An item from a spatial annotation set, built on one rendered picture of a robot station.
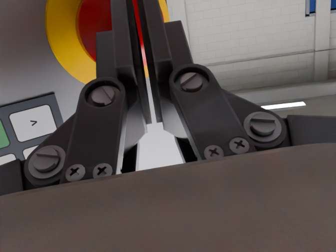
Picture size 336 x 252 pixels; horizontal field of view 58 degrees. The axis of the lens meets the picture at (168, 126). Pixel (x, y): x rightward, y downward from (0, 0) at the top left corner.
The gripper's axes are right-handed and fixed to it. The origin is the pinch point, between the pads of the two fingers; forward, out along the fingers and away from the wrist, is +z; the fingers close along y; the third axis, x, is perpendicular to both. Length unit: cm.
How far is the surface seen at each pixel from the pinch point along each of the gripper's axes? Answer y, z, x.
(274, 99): 257, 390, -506
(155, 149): -0.3, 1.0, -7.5
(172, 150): 0.7, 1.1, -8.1
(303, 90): 316, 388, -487
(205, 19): 151, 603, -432
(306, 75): 379, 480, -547
